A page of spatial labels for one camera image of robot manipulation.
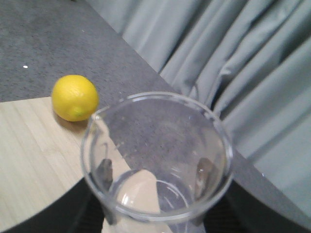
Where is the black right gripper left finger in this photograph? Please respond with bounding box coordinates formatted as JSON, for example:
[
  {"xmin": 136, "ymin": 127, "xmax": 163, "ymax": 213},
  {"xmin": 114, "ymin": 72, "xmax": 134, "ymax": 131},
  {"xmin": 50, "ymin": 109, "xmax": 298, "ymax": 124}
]
[{"xmin": 4, "ymin": 179, "xmax": 113, "ymax": 233}]

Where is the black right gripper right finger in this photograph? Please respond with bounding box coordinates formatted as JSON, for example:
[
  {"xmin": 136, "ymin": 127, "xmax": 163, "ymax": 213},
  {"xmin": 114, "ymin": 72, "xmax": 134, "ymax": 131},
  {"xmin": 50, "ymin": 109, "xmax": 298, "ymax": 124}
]
[{"xmin": 194, "ymin": 157, "xmax": 311, "ymax": 233}]

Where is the clear glass beaker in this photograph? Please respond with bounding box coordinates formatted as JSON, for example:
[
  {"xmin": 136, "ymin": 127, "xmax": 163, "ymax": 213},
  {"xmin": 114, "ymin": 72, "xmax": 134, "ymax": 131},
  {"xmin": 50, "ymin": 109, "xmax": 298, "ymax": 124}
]
[{"xmin": 81, "ymin": 92, "xmax": 233, "ymax": 233}]

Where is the bamboo cutting board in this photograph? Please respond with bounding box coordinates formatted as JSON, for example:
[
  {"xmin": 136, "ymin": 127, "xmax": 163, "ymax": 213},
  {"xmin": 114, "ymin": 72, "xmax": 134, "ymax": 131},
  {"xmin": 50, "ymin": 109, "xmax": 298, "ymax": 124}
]
[{"xmin": 0, "ymin": 97, "xmax": 87, "ymax": 233}]

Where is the yellow lemon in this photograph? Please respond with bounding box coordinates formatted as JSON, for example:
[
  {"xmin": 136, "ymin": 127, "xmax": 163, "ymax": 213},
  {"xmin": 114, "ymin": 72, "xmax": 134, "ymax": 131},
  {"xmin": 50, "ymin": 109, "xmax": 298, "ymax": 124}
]
[{"xmin": 51, "ymin": 75, "xmax": 100, "ymax": 122}]

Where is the grey curtain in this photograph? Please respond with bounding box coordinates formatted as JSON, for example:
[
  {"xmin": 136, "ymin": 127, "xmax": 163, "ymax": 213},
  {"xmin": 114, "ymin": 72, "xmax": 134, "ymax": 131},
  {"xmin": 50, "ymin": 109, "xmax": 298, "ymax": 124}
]
[{"xmin": 90, "ymin": 0, "xmax": 311, "ymax": 209}]

